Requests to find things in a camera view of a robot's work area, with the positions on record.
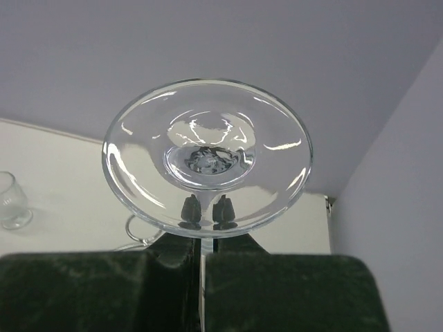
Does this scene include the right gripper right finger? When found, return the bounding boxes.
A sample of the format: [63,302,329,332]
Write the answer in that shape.
[206,194,390,331]

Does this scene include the tall wine glass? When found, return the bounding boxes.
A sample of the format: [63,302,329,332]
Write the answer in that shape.
[1,172,33,230]

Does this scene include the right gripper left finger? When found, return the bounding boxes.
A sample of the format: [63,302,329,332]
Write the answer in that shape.
[0,195,201,332]

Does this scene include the chrome wine glass rack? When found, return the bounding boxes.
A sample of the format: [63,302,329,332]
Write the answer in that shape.
[114,214,165,252]

